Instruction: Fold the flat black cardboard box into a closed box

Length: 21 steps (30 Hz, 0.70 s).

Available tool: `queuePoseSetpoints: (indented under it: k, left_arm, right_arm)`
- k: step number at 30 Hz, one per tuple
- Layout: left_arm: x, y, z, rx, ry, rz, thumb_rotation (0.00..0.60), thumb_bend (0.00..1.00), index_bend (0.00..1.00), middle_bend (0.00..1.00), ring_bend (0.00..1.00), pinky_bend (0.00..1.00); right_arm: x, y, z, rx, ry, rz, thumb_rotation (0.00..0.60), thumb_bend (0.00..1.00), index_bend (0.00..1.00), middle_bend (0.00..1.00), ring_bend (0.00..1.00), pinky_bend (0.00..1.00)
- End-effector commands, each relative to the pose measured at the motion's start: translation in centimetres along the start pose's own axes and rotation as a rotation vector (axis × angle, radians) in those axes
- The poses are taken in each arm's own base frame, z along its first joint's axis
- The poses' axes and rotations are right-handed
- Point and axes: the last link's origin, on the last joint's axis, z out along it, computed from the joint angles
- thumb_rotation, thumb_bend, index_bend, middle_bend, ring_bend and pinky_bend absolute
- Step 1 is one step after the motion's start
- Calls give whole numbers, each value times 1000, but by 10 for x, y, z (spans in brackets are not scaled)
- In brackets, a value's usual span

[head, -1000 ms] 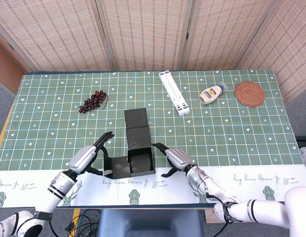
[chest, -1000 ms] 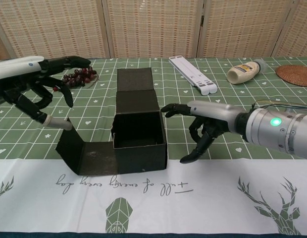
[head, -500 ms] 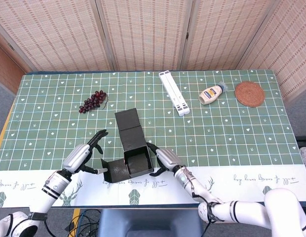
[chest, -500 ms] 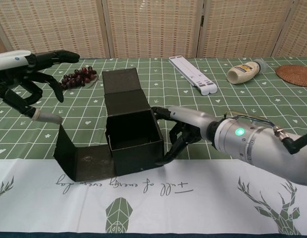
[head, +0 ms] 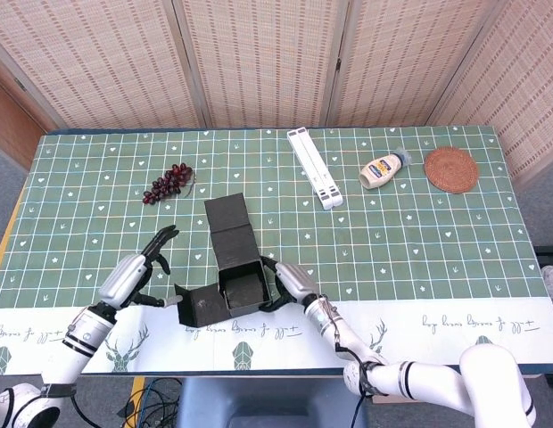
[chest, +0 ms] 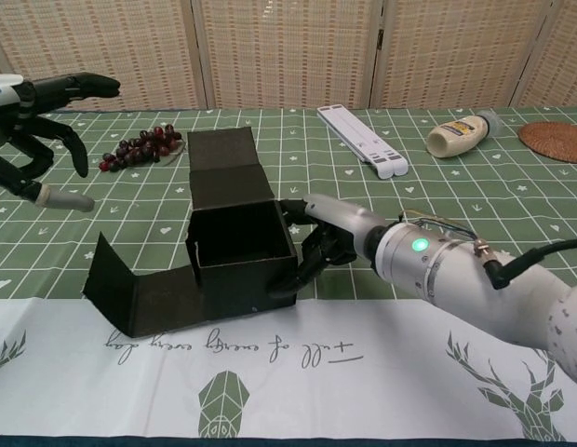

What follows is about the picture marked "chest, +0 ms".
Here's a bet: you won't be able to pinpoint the thin right wrist wires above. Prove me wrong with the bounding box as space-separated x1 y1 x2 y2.
397 209 480 243

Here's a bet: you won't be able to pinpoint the white folding stand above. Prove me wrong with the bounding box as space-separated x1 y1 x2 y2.
315 104 409 181

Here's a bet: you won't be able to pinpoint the bamboo folding screen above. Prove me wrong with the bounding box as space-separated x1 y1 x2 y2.
0 0 577 113

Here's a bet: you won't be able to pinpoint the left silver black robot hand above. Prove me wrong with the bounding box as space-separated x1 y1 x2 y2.
0 72 122 214

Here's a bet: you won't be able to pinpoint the round woven brown coaster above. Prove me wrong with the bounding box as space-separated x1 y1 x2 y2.
517 121 577 164

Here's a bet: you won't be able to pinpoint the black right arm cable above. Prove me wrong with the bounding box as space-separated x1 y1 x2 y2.
474 237 577 290

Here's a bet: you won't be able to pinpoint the mayonnaise squeeze bottle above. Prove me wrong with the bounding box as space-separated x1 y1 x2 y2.
425 110 503 159

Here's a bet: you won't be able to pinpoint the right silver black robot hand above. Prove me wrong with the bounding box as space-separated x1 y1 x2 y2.
264 194 388 299

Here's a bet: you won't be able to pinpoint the dark red grape bunch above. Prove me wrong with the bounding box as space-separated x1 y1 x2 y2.
98 123 187 174

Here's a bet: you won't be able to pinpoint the black paper box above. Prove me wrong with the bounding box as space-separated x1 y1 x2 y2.
82 128 299 339

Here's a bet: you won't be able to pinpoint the green grid tablecloth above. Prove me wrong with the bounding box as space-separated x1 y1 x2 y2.
0 106 577 441

